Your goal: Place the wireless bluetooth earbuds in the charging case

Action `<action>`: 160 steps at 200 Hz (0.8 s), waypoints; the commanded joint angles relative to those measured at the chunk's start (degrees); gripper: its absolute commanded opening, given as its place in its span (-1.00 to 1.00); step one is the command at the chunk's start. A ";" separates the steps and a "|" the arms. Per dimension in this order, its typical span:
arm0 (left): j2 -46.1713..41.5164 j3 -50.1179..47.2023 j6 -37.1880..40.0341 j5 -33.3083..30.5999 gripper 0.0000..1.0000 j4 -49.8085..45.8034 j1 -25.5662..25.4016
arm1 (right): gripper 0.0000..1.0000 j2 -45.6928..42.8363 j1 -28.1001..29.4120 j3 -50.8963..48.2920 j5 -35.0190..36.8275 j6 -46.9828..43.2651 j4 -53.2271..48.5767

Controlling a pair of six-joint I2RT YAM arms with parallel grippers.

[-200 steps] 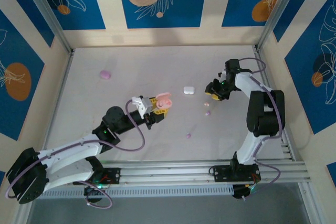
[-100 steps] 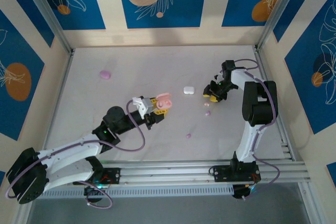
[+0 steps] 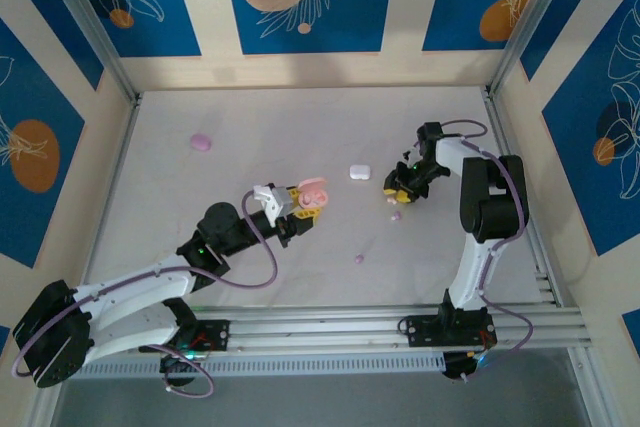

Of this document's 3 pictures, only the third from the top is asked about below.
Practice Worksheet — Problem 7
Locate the blue poster dark circle flower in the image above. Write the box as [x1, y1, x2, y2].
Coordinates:
[542, 0, 640, 257]

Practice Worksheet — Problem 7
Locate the blue poster large peach circle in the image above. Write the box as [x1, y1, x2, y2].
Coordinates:
[221, 0, 399, 56]

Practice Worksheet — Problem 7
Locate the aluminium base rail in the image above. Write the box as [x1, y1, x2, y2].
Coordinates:
[43, 302, 595, 359]

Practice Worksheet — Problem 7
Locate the blue poster large orange circle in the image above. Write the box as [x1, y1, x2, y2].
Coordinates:
[0, 16, 86, 269]

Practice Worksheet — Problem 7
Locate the blue leaf print poster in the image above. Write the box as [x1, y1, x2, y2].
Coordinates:
[0, 0, 106, 93]

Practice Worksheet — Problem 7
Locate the aluminium side rail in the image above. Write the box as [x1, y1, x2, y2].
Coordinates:
[71, 94, 144, 318]
[482, 86, 561, 307]

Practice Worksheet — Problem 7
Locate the blue poster white flower outline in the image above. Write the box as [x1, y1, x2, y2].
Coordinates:
[49, 0, 203, 59]

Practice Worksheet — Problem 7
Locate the blue poster fern orange circle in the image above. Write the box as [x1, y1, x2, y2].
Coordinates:
[422, 0, 556, 53]

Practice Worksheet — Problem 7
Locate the pink earbud charging case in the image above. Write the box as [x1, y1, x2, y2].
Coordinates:
[297, 175, 332, 210]

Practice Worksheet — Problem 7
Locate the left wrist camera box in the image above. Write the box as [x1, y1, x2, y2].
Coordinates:
[252, 182, 297, 228]

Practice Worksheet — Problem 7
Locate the aluminium frame post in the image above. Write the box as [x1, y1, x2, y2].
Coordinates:
[485, 0, 585, 97]
[35, 0, 143, 104]

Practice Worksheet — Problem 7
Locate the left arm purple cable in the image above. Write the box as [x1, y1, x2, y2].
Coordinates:
[10, 190, 279, 397]

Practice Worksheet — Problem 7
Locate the grey slotted cable duct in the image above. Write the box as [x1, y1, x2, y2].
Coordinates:
[63, 350, 447, 379]

